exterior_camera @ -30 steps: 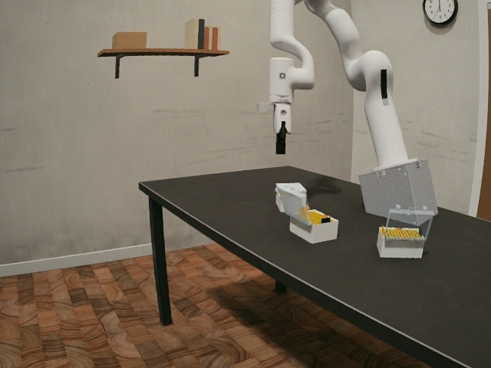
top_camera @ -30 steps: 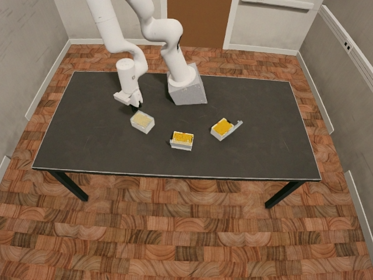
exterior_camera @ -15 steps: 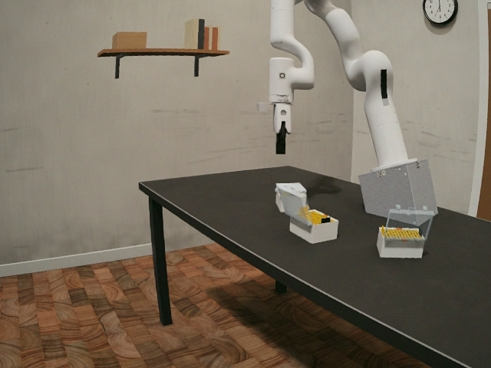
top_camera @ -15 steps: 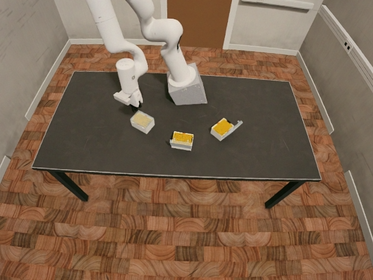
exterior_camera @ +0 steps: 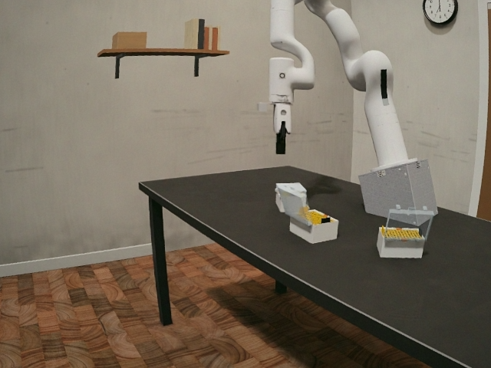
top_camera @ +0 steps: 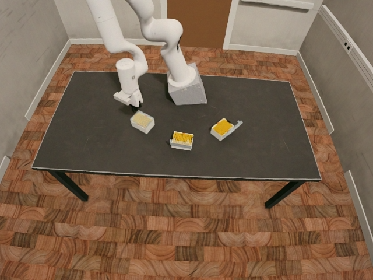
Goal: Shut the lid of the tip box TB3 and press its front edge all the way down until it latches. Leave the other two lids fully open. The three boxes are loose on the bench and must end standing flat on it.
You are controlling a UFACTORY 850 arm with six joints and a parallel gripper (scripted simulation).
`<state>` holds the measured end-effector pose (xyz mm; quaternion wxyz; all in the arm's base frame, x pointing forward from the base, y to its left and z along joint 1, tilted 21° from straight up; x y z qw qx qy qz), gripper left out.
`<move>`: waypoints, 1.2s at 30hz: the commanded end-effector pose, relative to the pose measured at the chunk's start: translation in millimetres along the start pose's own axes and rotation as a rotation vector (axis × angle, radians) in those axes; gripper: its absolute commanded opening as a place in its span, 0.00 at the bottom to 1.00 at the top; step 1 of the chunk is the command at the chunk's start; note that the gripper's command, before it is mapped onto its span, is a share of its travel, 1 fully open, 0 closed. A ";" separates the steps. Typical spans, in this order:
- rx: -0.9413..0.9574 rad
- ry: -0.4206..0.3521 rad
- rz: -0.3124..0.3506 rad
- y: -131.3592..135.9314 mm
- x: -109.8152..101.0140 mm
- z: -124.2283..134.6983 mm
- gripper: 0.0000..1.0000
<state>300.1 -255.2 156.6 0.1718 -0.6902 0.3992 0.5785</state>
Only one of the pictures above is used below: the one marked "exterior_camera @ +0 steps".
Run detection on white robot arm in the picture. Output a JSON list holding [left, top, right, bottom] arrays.
[[257, 0, 417, 172]]

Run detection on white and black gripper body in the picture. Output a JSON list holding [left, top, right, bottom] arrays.
[[271, 103, 292, 134]]

